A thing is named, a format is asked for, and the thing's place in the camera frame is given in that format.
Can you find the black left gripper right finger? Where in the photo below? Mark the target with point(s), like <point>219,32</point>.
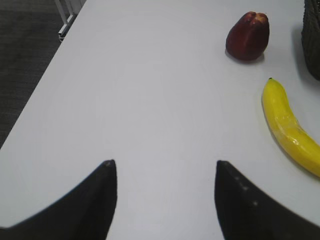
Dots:
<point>245,212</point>

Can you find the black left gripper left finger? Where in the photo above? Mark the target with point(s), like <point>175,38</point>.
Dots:
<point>84,213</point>

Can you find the black wicker basket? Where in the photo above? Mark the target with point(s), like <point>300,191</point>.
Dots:
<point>310,37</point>

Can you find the yellow banana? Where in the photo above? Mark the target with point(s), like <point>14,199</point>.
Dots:
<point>287,130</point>

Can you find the dark red apple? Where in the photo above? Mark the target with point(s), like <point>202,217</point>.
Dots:
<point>249,37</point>

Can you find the white metal frame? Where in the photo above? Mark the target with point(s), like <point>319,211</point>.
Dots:
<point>68,11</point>

